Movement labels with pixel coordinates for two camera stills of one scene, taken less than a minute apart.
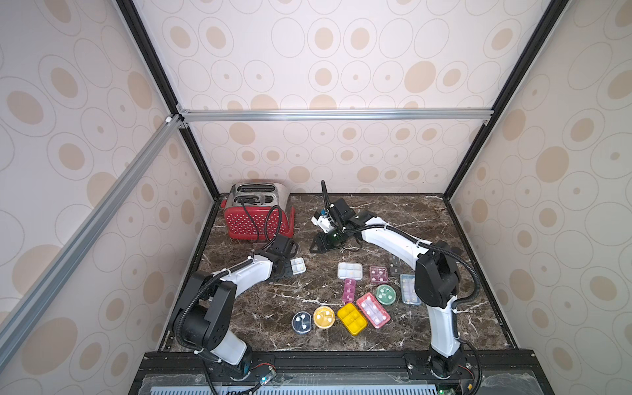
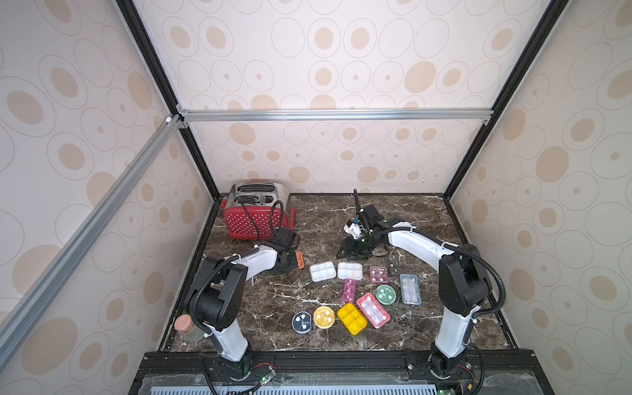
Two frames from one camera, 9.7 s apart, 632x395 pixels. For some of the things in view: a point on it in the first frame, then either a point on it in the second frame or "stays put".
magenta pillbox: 349,290 stays put
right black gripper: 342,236 to 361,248
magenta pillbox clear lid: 378,275 stays put
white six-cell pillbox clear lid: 298,266 to 322,271
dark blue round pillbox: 301,322 stays put
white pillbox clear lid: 349,270 stays put
